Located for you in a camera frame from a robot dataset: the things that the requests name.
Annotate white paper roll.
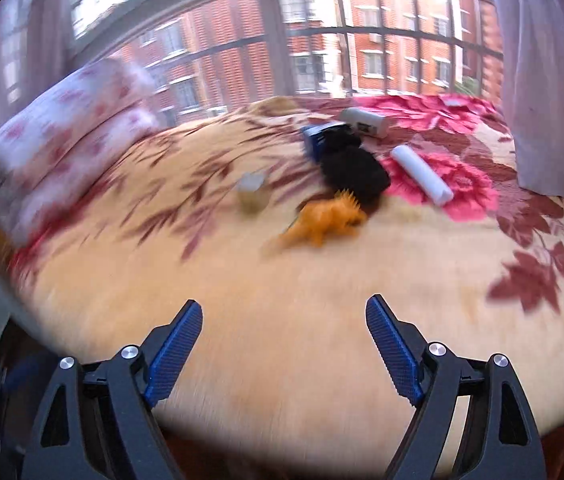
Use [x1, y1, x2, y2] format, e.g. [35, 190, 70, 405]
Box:
[390, 145, 453, 207]

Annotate folded floral white quilt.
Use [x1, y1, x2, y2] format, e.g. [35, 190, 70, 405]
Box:
[0, 58, 160, 246]

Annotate floral beige bed blanket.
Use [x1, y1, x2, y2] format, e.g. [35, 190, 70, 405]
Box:
[9, 98, 564, 477]

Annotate small beige cup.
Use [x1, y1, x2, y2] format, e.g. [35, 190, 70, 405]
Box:
[236, 172, 269, 214]

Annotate orange toy dinosaur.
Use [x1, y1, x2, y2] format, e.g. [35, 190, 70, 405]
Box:
[273, 191, 368, 248]

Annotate black fuzzy cloth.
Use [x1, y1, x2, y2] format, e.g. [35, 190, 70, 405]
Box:
[319, 125, 390, 208]

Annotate white bottle with label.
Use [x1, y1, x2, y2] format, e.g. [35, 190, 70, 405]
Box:
[338, 107, 389, 139]

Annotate blue box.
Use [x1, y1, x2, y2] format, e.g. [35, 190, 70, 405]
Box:
[299, 122, 352, 162]

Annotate pink sheer curtain left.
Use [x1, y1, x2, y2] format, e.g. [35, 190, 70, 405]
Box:
[0, 0, 73, 127]

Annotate pink sheer curtain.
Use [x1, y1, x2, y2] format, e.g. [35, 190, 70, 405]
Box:
[494, 0, 564, 197]
[0, 0, 73, 127]

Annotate pink sheer curtain right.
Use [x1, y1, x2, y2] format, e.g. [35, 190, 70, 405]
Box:
[494, 0, 564, 197]

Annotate window frame with bars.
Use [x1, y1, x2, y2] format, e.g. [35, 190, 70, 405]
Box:
[69, 0, 503, 125]

